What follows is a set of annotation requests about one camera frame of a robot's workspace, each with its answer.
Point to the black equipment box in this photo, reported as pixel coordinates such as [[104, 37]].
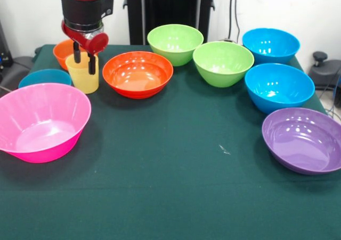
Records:
[[4, 56]]

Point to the large blue bowl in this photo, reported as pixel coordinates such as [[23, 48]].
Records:
[[269, 45], [277, 85]]

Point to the small orange bowl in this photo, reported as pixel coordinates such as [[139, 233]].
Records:
[[61, 55]]

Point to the purple bowl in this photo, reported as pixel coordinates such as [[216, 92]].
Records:
[[301, 141]]

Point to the yellow plastic cup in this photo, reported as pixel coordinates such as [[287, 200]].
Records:
[[82, 80]]

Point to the small blue bowl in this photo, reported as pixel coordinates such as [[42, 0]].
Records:
[[45, 77]]

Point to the black stand with knob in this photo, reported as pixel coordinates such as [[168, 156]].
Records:
[[327, 69]]

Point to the dark green tablecloth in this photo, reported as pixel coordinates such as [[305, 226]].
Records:
[[170, 184]]

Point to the large orange-red bowl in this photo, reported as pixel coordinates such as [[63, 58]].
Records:
[[138, 75]]

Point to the large pink bowl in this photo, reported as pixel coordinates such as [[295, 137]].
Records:
[[40, 123]]

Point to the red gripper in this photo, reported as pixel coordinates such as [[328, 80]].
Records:
[[97, 44]]

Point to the green bowl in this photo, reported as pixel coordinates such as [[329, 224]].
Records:
[[221, 64], [173, 43]]

